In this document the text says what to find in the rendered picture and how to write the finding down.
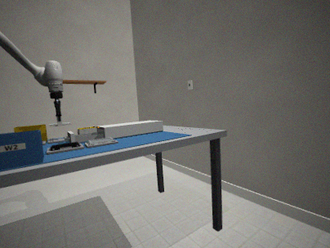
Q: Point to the yellow bin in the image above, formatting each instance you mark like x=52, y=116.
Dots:
x=33, y=128

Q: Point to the blue bench mat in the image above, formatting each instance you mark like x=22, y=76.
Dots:
x=124, y=142

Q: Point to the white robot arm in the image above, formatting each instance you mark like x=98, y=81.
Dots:
x=52, y=71

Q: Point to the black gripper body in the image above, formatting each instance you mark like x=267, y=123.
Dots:
x=56, y=95

